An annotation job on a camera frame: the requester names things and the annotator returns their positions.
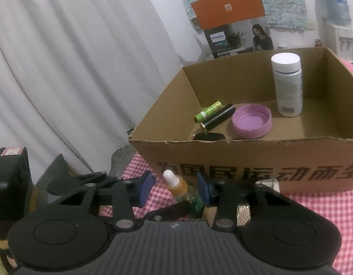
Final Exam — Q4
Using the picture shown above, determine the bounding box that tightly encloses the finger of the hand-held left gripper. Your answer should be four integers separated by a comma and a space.
46, 171, 121, 196

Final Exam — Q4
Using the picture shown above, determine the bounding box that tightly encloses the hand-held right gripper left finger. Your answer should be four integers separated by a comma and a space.
57, 170, 157, 231

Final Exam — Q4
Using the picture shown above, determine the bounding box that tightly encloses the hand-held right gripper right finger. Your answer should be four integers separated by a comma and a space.
197, 175, 294, 232

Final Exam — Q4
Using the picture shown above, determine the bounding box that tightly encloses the green dropper bottle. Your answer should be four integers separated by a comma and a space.
162, 170, 207, 221

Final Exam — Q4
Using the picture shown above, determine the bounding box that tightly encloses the cardboard box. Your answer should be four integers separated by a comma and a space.
128, 47, 353, 194

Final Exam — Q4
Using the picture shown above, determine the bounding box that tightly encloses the green battery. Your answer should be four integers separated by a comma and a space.
194, 101, 223, 122

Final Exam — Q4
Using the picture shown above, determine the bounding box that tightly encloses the black key case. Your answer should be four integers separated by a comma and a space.
191, 130, 226, 141

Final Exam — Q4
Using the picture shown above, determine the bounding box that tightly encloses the black cylinder battery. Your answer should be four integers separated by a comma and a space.
200, 104, 236, 132

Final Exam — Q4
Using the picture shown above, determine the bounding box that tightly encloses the purple plastic lid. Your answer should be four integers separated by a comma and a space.
232, 104, 273, 138

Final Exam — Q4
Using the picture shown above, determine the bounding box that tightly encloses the white curtain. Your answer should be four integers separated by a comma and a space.
0, 0, 211, 184

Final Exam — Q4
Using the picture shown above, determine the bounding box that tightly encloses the pink checked tablecloth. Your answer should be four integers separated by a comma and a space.
99, 57, 353, 275

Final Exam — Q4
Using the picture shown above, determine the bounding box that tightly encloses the white plastic bottle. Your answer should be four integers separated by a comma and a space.
270, 52, 303, 118

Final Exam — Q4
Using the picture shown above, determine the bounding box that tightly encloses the printed appliance carton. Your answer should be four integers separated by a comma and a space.
191, 0, 276, 61

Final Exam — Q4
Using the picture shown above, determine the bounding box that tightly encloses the white water dispenser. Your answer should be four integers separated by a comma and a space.
322, 17, 353, 62

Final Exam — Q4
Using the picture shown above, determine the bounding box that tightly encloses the blue water jug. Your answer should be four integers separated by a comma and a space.
320, 0, 351, 26

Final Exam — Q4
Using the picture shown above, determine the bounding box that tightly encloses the floral wall cloth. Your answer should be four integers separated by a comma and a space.
173, 0, 311, 30

